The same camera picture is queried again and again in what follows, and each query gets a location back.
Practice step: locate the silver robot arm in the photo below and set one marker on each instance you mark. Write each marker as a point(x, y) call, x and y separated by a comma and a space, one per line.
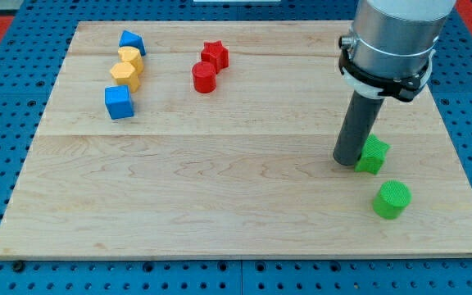
point(389, 46)

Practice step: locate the red star block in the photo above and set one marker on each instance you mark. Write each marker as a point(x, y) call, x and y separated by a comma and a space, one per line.
point(216, 54)

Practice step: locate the green star block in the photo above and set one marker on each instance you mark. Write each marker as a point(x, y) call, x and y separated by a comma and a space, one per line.
point(373, 155)

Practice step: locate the light wooden board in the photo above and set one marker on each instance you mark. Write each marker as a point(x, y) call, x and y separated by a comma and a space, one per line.
point(243, 172)

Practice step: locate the red cylinder block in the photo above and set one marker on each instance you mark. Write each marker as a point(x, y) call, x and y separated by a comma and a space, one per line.
point(204, 77)

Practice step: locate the blue cube block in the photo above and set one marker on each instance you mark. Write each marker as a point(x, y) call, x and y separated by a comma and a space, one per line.
point(118, 102)

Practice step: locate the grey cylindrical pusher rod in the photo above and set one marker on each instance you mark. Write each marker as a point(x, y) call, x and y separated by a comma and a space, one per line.
point(357, 124)

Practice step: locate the yellow hexagon block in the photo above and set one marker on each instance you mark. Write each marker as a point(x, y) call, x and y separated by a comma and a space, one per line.
point(124, 73)

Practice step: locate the yellow pentagon block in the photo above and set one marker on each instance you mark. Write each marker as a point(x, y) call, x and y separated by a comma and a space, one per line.
point(133, 56)

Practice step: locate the blue triangle block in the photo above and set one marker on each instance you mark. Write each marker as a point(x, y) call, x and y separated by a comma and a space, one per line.
point(130, 39)

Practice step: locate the green cylinder block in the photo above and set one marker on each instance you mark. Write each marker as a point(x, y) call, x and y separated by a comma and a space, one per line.
point(392, 199)

